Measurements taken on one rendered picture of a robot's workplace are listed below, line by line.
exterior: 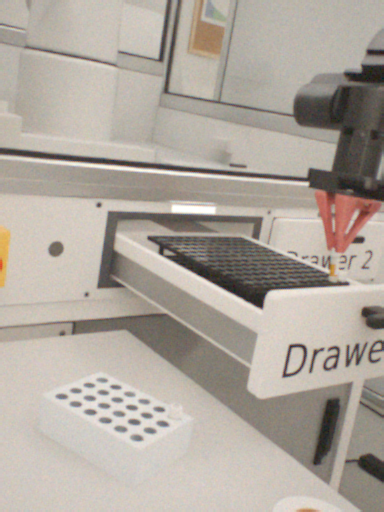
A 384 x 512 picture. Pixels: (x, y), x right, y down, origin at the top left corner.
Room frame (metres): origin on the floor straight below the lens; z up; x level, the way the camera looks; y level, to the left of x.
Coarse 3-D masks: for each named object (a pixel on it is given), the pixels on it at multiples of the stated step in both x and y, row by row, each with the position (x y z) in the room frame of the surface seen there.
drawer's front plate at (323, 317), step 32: (320, 288) 0.65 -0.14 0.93; (352, 288) 0.67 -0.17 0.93; (288, 320) 0.60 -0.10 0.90; (320, 320) 0.63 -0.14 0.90; (352, 320) 0.67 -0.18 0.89; (256, 352) 0.60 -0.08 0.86; (320, 352) 0.64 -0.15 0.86; (256, 384) 0.59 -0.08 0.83; (288, 384) 0.62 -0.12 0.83; (320, 384) 0.65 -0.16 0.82
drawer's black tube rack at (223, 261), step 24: (168, 240) 0.87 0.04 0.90; (192, 240) 0.90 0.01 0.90; (216, 240) 0.92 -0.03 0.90; (240, 240) 0.96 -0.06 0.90; (192, 264) 0.87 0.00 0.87; (216, 264) 0.78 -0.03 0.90; (240, 264) 0.80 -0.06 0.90; (264, 264) 0.83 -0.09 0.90; (288, 264) 0.86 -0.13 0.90; (240, 288) 0.79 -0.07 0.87
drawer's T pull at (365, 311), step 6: (366, 306) 0.67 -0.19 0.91; (372, 306) 0.67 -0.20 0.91; (378, 306) 0.68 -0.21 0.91; (366, 312) 0.67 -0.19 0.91; (372, 312) 0.66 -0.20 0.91; (378, 312) 0.66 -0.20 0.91; (372, 318) 0.63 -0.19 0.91; (378, 318) 0.63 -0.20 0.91; (366, 324) 0.64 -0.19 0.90; (372, 324) 0.63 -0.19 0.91; (378, 324) 0.63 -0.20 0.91
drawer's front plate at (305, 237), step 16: (288, 224) 1.05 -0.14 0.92; (304, 224) 1.07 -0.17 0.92; (320, 224) 1.10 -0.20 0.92; (352, 224) 1.15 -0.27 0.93; (368, 224) 1.18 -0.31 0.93; (272, 240) 1.04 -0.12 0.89; (288, 240) 1.05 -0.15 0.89; (304, 240) 1.08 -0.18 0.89; (320, 240) 1.10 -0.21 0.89; (368, 240) 1.19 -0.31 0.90; (320, 256) 1.11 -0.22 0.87; (368, 256) 1.19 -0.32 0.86; (352, 272) 1.17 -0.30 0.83; (368, 272) 1.20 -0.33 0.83
